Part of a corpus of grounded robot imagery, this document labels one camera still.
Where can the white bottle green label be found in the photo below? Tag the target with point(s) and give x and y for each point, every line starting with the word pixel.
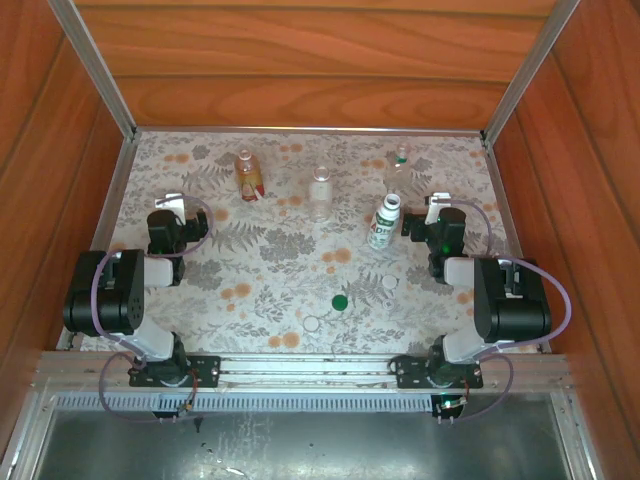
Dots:
pixel 384 225

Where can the white bottle cap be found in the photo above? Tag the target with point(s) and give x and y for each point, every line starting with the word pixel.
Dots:
pixel 312 323
pixel 389 281

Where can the orange tea bottle red label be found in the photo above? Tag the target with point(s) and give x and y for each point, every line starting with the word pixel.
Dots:
pixel 249 177

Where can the clear plastic bottle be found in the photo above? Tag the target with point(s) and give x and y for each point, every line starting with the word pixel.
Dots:
pixel 389 304
pixel 320 197

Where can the green bottle cap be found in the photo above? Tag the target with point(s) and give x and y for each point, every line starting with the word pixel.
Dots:
pixel 339 302

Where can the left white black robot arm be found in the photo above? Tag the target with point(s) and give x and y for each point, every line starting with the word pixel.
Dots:
pixel 110 295

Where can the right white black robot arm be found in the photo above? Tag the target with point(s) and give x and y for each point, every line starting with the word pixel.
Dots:
pixel 515 305

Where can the floral patterned tablecloth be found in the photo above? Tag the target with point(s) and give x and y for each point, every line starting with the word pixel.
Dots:
pixel 280 300

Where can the small electronics board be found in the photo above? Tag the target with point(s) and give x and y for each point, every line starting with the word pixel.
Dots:
pixel 185 409
pixel 450 401

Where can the shiny sheet metal panel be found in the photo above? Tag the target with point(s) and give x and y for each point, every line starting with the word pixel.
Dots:
pixel 300 450

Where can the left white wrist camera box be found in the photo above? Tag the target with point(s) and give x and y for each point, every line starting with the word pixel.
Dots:
pixel 167 201

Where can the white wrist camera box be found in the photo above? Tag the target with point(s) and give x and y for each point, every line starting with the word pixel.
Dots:
pixel 437 200
pixel 167 201

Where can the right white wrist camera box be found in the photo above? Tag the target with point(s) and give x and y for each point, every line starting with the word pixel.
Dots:
pixel 437 200

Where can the aluminium table side rail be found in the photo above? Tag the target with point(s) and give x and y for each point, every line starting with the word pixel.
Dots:
pixel 503 200
pixel 112 200

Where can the thin aluminium table edge rail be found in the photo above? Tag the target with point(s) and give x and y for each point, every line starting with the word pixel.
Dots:
pixel 300 130

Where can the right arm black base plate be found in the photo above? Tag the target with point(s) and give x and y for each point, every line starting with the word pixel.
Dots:
pixel 410 377

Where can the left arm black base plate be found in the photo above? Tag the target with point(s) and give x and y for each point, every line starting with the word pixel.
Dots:
pixel 206 379

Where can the long aluminium mounting rail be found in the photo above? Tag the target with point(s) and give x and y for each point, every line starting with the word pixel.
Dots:
pixel 300 367

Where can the slanted aluminium frame post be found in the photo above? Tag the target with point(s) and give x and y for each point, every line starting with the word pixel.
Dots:
pixel 96 65
pixel 530 65

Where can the aluminium frame bar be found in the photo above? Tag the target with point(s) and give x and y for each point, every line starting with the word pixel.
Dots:
pixel 572 430
pixel 27 430

